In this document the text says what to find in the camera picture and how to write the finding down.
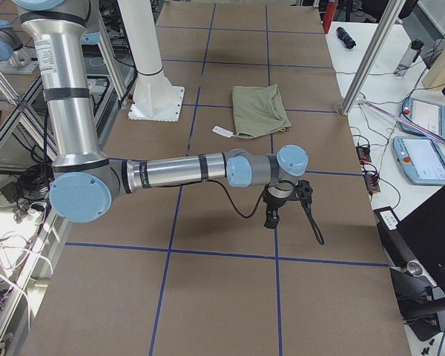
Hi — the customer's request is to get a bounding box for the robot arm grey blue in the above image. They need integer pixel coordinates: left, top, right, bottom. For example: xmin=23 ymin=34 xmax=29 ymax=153
xmin=16 ymin=1 xmax=312 ymax=229

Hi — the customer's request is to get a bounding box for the clear water bottle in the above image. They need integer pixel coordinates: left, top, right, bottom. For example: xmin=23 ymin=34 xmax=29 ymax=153
xmin=394 ymin=39 xmax=424 ymax=77

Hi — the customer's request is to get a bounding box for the blue teach pendant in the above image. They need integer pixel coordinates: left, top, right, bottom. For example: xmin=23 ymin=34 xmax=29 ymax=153
xmin=400 ymin=97 xmax=445 ymax=138
xmin=392 ymin=136 xmax=445 ymax=185

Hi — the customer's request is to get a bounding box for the orange black connector module far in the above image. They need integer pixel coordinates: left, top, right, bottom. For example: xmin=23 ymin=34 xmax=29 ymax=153
xmin=355 ymin=145 xmax=372 ymax=165

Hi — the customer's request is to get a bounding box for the folded dark blue umbrella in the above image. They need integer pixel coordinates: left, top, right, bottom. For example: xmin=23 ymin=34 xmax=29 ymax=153
xmin=336 ymin=27 xmax=356 ymax=50

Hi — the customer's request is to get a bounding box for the black laptop computer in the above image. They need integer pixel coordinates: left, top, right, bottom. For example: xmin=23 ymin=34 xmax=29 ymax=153
xmin=374 ymin=185 xmax=445 ymax=341

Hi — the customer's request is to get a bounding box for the blue teach pendant near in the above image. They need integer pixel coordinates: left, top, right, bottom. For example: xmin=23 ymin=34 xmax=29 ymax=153
xmin=392 ymin=136 xmax=445 ymax=185

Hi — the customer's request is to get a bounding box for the metal reacher stick white hook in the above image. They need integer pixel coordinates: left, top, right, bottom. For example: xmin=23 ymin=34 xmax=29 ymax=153
xmin=358 ymin=98 xmax=445 ymax=146

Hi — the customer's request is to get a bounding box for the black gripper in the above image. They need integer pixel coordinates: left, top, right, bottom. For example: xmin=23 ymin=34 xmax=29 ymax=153
xmin=263 ymin=186 xmax=297 ymax=229

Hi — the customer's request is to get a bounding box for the grey aluminium frame post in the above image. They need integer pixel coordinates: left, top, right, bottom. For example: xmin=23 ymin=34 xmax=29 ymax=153
xmin=340 ymin=0 xmax=405 ymax=116

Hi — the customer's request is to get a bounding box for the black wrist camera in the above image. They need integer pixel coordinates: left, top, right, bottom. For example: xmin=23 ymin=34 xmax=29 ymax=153
xmin=295 ymin=179 xmax=313 ymax=207

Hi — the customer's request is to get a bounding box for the blue teach pendant far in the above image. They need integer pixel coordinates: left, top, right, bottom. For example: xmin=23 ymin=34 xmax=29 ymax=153
xmin=400 ymin=97 xmax=445 ymax=138

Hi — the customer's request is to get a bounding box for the brown table cover mat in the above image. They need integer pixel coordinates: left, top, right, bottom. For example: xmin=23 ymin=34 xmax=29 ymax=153
xmin=21 ymin=1 xmax=410 ymax=355

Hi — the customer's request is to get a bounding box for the orange black connector module near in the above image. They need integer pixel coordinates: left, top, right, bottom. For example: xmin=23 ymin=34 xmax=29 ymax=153
xmin=363 ymin=171 xmax=380 ymax=196

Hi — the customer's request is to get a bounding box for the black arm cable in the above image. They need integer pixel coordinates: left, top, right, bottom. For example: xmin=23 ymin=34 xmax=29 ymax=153
xmin=200 ymin=179 xmax=326 ymax=245

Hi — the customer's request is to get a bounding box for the red cylinder tube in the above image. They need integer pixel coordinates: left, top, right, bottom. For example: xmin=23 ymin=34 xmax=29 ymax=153
xmin=322 ymin=0 xmax=338 ymax=34

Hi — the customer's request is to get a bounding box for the olive green long-sleeve shirt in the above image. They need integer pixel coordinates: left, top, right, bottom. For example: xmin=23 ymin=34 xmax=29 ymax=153
xmin=232 ymin=85 xmax=291 ymax=139

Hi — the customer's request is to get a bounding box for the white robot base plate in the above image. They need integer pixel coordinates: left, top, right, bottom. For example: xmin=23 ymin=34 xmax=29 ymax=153
xmin=118 ymin=0 xmax=185 ymax=122

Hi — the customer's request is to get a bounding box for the orange black connector module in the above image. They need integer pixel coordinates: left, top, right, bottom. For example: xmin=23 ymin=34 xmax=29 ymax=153
xmin=363 ymin=171 xmax=380 ymax=196
xmin=355 ymin=145 xmax=372 ymax=165

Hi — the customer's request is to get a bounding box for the white paper hang tag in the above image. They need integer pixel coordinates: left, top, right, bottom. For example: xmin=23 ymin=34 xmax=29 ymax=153
xmin=212 ymin=126 xmax=234 ymax=138

